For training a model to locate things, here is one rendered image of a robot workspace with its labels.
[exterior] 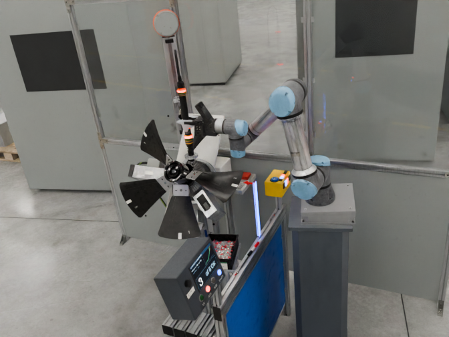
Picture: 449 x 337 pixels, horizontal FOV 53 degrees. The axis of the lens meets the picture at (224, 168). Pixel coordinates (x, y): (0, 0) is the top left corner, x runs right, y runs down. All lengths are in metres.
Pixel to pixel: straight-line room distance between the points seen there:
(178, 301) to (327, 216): 0.90
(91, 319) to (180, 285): 1.92
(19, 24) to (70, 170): 1.53
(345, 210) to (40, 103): 3.50
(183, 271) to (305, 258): 0.90
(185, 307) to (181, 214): 0.82
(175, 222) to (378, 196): 1.29
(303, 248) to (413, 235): 0.95
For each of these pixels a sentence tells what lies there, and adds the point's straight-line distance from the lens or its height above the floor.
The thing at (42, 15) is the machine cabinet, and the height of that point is 1.87.
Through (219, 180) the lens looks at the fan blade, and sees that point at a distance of 2.33.
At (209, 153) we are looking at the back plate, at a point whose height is 1.18.
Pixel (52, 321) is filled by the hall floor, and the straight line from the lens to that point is 3.60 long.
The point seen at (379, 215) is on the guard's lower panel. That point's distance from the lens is 3.01.
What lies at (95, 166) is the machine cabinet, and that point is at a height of 0.35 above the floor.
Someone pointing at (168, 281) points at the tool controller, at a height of 1.23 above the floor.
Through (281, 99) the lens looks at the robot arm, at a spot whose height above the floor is 1.66.
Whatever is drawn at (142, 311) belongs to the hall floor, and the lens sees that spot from 3.40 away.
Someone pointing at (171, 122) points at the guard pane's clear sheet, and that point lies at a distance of 3.26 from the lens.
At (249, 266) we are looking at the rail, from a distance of 2.28.
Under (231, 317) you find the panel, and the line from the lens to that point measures 2.24.
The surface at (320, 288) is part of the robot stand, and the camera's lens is 2.48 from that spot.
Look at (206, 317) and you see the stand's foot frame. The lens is 3.13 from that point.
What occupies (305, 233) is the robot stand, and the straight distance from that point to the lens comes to 2.27.
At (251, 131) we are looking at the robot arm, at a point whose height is 1.42.
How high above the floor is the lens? 2.26
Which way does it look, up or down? 26 degrees down
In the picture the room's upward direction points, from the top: 7 degrees counter-clockwise
